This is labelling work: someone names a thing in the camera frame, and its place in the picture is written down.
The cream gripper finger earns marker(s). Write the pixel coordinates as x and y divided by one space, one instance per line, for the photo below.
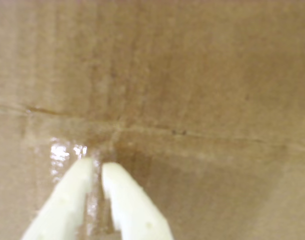
132 207
65 200

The brown cardboard sheet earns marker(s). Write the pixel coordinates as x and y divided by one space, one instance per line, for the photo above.
192 75

